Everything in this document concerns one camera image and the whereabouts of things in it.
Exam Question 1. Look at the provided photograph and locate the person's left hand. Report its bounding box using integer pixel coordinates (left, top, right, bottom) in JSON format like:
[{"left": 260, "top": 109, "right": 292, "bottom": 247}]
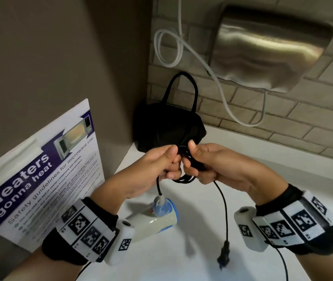
[{"left": 91, "top": 144, "right": 183, "bottom": 215}]

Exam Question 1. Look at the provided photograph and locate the person's right hand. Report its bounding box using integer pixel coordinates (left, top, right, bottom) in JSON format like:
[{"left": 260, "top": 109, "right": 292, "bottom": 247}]
[{"left": 183, "top": 140, "right": 289, "bottom": 207}]

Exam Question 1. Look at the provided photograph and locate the white and blue hair dryer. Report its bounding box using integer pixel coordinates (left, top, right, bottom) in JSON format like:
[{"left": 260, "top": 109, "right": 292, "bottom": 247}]
[{"left": 125, "top": 194, "right": 179, "bottom": 243}]

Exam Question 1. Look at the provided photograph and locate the black fabric bag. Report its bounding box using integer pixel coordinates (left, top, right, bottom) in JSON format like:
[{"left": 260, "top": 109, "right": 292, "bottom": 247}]
[{"left": 133, "top": 71, "right": 207, "bottom": 153}]

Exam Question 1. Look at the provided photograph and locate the black power cord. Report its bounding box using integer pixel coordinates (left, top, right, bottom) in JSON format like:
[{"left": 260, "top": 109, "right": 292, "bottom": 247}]
[{"left": 156, "top": 144, "right": 231, "bottom": 270}]

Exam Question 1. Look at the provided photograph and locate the person's left forearm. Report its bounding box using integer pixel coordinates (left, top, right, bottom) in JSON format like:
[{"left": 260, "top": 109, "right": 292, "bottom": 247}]
[{"left": 4, "top": 247, "right": 88, "bottom": 281}]

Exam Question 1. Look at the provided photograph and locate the person's right forearm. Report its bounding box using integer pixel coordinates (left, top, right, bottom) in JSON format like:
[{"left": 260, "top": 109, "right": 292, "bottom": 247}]
[{"left": 295, "top": 237, "right": 333, "bottom": 281}]

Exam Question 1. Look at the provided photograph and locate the stainless steel hand dryer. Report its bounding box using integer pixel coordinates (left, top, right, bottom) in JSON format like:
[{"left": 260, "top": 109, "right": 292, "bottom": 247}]
[{"left": 209, "top": 4, "right": 333, "bottom": 94}]

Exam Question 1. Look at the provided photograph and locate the white and purple microwave poster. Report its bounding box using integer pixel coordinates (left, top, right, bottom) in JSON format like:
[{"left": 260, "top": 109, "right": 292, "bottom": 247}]
[{"left": 0, "top": 98, "right": 105, "bottom": 254}]

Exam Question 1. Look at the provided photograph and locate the left black wristband with markers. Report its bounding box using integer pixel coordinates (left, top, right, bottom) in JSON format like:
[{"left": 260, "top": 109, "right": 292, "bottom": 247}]
[{"left": 42, "top": 197, "right": 120, "bottom": 266}]

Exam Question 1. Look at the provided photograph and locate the black wristband with markers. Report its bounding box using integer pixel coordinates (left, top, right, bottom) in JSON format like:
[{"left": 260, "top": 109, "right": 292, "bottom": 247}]
[
  {"left": 253, "top": 183, "right": 333, "bottom": 256},
  {"left": 42, "top": 197, "right": 120, "bottom": 266}
]

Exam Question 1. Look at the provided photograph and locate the right black wristband with markers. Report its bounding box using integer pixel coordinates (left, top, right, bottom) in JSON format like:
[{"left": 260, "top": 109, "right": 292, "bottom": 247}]
[{"left": 253, "top": 183, "right": 333, "bottom": 256}]

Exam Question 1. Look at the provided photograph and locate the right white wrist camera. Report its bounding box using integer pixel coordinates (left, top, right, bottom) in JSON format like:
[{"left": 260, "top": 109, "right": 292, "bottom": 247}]
[{"left": 234, "top": 206, "right": 268, "bottom": 253}]

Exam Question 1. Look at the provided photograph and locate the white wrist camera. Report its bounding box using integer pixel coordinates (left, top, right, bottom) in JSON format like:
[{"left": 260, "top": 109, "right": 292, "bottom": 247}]
[
  {"left": 234, "top": 206, "right": 268, "bottom": 253},
  {"left": 104, "top": 219, "right": 136, "bottom": 266}
]

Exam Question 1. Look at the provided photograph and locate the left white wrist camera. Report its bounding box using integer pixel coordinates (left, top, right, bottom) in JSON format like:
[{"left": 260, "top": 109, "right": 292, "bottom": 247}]
[{"left": 104, "top": 219, "right": 136, "bottom": 266}]

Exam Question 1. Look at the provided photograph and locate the thin black camera cable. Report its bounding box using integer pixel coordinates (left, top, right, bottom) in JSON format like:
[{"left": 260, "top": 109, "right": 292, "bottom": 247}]
[
  {"left": 275, "top": 247, "right": 289, "bottom": 281},
  {"left": 74, "top": 261, "right": 92, "bottom": 281}
]

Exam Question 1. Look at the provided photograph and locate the white cable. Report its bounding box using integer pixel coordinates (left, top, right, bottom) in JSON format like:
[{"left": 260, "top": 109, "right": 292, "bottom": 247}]
[{"left": 154, "top": 0, "right": 268, "bottom": 128}]

